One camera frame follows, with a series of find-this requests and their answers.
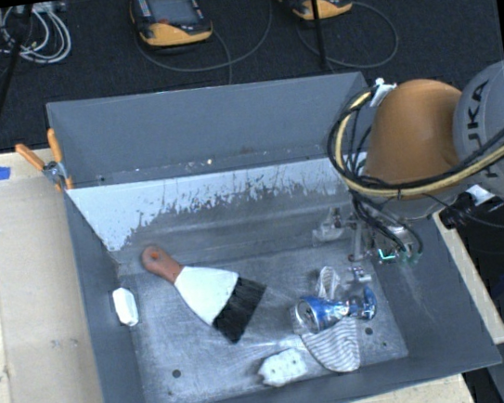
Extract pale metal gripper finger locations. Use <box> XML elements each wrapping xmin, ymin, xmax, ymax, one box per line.
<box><xmin>311</xmin><ymin>259</ymin><xmax>375</xmax><ymax>303</ymax></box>
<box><xmin>308</xmin><ymin>205</ymin><xmax>355</xmax><ymax>245</ymax></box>

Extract blue metal can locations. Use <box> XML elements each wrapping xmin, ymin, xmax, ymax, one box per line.
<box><xmin>288</xmin><ymin>283</ymin><xmax>381</xmax><ymax>337</ymax></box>

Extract white striped cloth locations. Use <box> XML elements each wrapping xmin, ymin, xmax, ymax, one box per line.
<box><xmin>297</xmin><ymin>316</ymin><xmax>367</xmax><ymax>380</ymax></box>

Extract white dotted sponge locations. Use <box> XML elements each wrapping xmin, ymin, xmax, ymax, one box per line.
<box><xmin>253</xmin><ymin>346</ymin><xmax>309</xmax><ymax>391</ymax></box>

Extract grey metal bin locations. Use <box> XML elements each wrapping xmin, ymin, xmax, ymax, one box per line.
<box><xmin>44</xmin><ymin>42</ymin><xmax>504</xmax><ymax>403</ymax></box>

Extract small white block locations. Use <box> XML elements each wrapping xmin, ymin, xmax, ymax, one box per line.
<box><xmin>110</xmin><ymin>284</ymin><xmax>141</xmax><ymax>331</ymax></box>

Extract brown cardboard board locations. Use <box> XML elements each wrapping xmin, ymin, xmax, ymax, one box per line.
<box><xmin>0</xmin><ymin>170</ymin><xmax>108</xmax><ymax>403</ymax></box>

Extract black cylinder on white bracket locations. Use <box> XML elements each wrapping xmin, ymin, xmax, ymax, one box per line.
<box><xmin>434</xmin><ymin>179</ymin><xmax>504</xmax><ymax>231</ymax></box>

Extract red-brown handled black brush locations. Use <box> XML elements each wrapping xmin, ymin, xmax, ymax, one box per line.
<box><xmin>138</xmin><ymin>228</ymin><xmax>277</xmax><ymax>358</ymax></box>

